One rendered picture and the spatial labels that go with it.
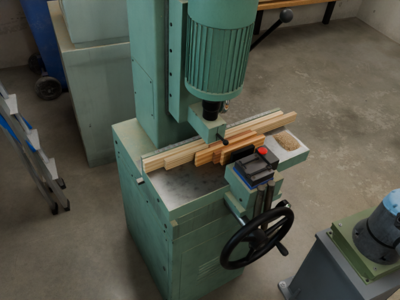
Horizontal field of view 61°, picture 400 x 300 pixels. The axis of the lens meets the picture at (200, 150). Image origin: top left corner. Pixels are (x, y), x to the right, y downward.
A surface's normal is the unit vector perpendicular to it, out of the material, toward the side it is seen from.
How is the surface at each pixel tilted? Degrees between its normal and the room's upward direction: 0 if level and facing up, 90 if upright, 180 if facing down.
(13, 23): 90
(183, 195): 0
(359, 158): 0
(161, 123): 90
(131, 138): 0
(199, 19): 90
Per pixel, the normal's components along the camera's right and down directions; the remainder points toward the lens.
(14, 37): 0.40, 0.67
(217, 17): -0.18, 0.69
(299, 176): 0.07, -0.70
